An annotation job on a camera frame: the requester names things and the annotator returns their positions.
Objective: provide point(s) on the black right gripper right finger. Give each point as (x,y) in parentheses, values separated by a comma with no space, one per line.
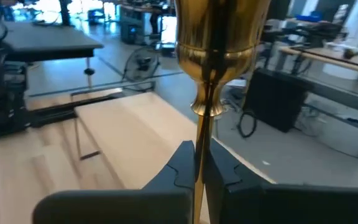
(259,205)

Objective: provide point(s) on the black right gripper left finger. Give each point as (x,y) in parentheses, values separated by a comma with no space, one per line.
(154,205)

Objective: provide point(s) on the gold candle stick holder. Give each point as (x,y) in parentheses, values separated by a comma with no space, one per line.
(194,31)

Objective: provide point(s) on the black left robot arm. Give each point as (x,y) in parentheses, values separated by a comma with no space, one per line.
(2,93)

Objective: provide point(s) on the large black box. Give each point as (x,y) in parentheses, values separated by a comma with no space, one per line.
(275,99)

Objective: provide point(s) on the black floor fan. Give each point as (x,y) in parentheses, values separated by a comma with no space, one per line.
(141,67)

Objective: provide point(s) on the light wooden workbench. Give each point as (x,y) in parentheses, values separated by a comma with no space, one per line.
(337,57)

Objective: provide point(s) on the black equipment cart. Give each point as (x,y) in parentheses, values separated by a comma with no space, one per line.
(135,28)

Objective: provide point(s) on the black desk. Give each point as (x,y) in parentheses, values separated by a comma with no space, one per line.
(42,42)

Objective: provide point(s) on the black aluminium table frame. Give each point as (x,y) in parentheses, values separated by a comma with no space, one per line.
(54,113)

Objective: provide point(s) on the grey metal table frame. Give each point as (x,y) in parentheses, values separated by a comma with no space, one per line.
(346,96)

